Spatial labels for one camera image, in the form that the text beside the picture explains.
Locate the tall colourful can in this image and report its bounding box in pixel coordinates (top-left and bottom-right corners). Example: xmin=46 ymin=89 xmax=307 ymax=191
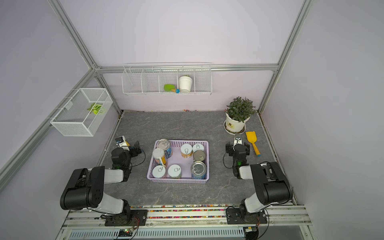
xmin=152 ymin=148 xmax=167 ymax=167

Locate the pink label small can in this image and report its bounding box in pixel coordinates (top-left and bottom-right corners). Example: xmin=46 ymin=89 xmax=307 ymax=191
xmin=152 ymin=165 xmax=167 ymax=179

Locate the dark navy can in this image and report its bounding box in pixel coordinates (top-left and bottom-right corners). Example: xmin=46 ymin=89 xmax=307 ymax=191
xmin=193 ymin=150 xmax=207 ymax=162

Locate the yellow label small can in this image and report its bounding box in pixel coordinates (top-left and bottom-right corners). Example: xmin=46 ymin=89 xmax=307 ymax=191
xmin=193 ymin=143 xmax=205 ymax=152

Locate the blue soup can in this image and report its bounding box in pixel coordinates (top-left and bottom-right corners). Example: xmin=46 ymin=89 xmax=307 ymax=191
xmin=157 ymin=139 xmax=173 ymax=159
xmin=191 ymin=162 xmax=207 ymax=180

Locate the orange label small can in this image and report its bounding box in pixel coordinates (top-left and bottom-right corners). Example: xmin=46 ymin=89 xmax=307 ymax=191
xmin=180 ymin=144 xmax=193 ymax=159

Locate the green label small can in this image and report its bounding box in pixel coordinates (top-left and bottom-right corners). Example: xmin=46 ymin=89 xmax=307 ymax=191
xmin=168 ymin=164 xmax=182 ymax=179

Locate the lilac plastic basket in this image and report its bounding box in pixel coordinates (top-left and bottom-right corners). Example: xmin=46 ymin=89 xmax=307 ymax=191
xmin=147 ymin=140 xmax=210 ymax=184

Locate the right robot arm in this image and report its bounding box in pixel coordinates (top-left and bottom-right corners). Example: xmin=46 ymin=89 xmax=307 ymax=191
xmin=226 ymin=143 xmax=293 ymax=219

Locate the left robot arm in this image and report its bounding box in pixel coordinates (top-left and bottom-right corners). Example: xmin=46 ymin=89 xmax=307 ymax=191
xmin=60 ymin=138 xmax=142 ymax=218

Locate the green toy in basket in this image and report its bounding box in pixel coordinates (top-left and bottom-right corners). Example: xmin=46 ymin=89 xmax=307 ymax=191
xmin=87 ymin=103 xmax=106 ymax=115

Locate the yellow toy shovel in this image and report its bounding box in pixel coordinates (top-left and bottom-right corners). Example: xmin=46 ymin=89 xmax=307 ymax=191
xmin=246 ymin=132 xmax=261 ymax=157

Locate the potted green plant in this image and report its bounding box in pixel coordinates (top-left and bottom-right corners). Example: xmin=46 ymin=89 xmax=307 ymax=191
xmin=225 ymin=97 xmax=257 ymax=134

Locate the green toy scoop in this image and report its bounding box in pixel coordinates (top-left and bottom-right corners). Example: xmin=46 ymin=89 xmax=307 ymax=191
xmin=164 ymin=84 xmax=180 ymax=94

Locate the white empty flower pot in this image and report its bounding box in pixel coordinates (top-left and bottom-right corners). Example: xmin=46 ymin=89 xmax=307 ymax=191
xmin=179 ymin=76 xmax=193 ymax=93

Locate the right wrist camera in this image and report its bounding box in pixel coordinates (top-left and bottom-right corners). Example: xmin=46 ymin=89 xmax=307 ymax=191
xmin=234 ymin=135 xmax=243 ymax=146

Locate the white wire side basket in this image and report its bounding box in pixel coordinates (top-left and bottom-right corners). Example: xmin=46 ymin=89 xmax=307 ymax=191
xmin=50 ymin=88 xmax=113 ymax=137

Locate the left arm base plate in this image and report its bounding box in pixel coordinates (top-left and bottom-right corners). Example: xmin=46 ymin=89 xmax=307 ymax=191
xmin=105 ymin=210 xmax=148 ymax=227

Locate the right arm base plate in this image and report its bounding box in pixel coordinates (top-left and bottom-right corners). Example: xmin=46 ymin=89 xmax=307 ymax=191
xmin=225 ymin=206 xmax=268 ymax=225

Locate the aluminium frame rail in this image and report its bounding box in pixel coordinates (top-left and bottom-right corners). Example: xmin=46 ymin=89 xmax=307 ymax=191
xmin=61 ymin=204 xmax=313 ymax=231

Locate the white wire wall shelf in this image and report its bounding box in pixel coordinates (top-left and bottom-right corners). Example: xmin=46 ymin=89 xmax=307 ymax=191
xmin=122 ymin=62 xmax=213 ymax=95

